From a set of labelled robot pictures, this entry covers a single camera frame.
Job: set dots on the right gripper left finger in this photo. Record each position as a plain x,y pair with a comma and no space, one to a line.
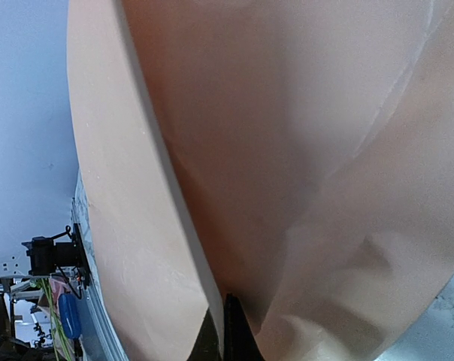
206,346

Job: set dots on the blue object behind table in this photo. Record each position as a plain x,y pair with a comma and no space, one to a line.
69,316

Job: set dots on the peach wrapping paper sheet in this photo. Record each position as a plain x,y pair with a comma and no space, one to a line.
296,154

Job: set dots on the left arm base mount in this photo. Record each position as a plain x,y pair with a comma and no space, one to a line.
57,253

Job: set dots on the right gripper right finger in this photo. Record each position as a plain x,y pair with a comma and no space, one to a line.
240,344

